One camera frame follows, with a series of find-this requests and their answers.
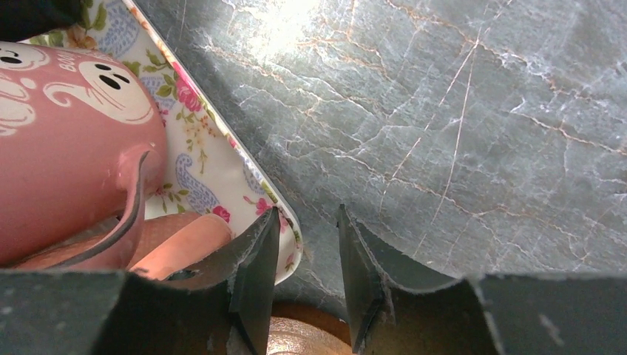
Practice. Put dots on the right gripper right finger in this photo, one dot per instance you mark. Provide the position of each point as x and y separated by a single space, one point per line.
397 305

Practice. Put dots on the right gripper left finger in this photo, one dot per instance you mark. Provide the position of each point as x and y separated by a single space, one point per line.
220 305

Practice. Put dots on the floral serving tray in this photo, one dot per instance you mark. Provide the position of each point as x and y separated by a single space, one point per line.
209 171

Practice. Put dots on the pink ghost mug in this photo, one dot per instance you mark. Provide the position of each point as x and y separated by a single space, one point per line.
83 147

